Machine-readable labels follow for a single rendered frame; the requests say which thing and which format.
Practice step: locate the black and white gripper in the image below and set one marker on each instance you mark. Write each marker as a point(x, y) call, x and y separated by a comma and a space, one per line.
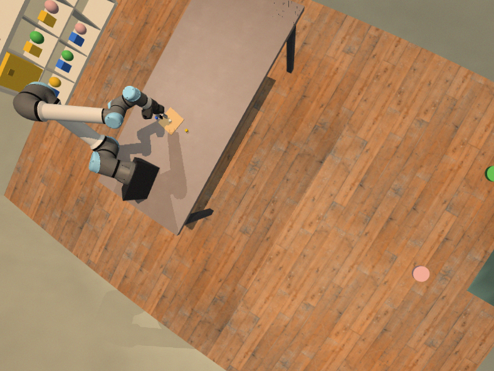
point(152, 107)

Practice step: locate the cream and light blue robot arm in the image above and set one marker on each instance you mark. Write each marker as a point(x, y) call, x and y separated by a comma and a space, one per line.
point(38, 102)

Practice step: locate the orange flat mat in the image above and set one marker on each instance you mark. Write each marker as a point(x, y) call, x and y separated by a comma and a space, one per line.
point(176, 121)

